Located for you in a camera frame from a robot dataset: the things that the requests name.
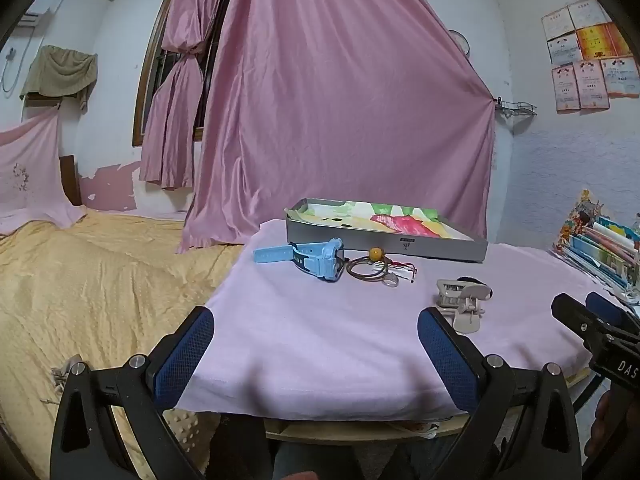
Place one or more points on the group of wall certificates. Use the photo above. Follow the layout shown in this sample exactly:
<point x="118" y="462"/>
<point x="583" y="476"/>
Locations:
<point x="590" y="60"/>

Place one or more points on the colourful painted paper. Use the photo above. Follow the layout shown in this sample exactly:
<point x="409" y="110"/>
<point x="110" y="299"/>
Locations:
<point x="400" y="222"/>

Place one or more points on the lilac table cloth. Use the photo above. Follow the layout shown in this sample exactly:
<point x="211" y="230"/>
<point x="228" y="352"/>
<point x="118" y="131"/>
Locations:
<point x="325" y="340"/>

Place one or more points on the pink hung sheet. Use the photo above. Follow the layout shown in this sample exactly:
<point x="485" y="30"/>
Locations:
<point x="30" y="170"/>

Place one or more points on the beige hair claw clip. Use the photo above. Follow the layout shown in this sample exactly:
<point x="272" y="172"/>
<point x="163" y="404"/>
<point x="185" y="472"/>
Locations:
<point x="462" y="305"/>

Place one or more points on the yellow blanket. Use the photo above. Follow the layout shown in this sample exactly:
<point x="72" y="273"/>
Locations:
<point x="100" y="285"/>

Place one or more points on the white air conditioner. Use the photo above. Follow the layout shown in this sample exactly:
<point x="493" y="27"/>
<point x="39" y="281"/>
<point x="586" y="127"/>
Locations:
<point x="27" y="20"/>

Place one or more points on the blue smartwatch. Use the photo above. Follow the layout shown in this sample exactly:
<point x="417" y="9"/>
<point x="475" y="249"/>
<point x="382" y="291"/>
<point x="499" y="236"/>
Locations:
<point x="315" y="257"/>

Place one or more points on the brown window frame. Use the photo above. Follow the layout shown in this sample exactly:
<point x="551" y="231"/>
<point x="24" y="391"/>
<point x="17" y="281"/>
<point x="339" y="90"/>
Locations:
<point x="140" y="105"/>

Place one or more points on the wooden headboard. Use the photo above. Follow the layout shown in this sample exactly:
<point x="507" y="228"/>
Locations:
<point x="70" y="180"/>

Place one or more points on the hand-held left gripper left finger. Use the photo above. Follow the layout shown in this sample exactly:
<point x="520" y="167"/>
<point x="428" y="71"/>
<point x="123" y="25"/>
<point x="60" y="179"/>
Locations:
<point x="185" y="355"/>

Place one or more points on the round wall clock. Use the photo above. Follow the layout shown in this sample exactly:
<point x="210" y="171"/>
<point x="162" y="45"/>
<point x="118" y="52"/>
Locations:
<point x="460" y="40"/>

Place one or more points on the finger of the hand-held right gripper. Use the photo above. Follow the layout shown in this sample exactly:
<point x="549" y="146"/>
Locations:
<point x="575" y="317"/>
<point x="607" y="310"/>

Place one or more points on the olive cloth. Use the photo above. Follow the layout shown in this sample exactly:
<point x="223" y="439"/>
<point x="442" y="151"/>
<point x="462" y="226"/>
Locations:
<point x="60" y="72"/>

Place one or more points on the row of colourful books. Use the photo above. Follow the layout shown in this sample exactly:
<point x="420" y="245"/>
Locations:
<point x="605" y="250"/>

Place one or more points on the tied pink curtain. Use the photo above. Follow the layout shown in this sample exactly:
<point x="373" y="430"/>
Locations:
<point x="172" y="110"/>

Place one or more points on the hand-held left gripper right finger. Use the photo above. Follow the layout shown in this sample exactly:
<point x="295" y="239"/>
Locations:
<point x="447" y="360"/>

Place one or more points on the large pink curtain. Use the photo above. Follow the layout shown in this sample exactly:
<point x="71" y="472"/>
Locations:
<point x="340" y="110"/>

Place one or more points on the grey metal tray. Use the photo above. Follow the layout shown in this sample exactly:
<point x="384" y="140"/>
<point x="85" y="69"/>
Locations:
<point x="350" y="242"/>

